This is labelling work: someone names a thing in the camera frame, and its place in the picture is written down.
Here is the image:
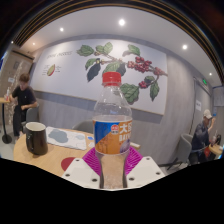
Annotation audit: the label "flat round red coaster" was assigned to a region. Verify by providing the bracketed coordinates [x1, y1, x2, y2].
[60, 156, 77, 172]

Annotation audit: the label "person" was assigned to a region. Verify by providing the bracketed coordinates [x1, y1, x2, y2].
[190, 109, 218, 164]
[9, 73, 39, 139]

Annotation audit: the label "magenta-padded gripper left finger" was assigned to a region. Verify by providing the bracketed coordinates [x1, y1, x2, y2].
[61, 147, 102, 190]

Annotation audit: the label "coffee plant wall mural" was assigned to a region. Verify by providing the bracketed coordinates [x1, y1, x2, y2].
[29, 39, 169, 116]

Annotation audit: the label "clear red-capped drink bottle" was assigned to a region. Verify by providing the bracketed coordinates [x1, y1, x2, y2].
[92, 71, 133, 190]

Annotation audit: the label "black mug with white inside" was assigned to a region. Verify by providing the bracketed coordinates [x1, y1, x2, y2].
[24, 121, 49, 156]

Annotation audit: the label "small round wooden table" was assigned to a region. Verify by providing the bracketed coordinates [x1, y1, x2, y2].
[208, 143, 224, 158]
[0, 97, 13, 145]

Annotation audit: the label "grey chair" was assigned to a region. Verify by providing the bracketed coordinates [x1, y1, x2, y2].
[71, 119, 95, 134]
[21, 106, 40, 134]
[159, 133, 195, 171]

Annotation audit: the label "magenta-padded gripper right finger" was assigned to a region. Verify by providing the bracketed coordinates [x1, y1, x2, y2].
[125, 146, 166, 190]

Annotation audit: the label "round ceiling lights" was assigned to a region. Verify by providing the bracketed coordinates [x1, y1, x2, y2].
[9, 18, 214, 78]

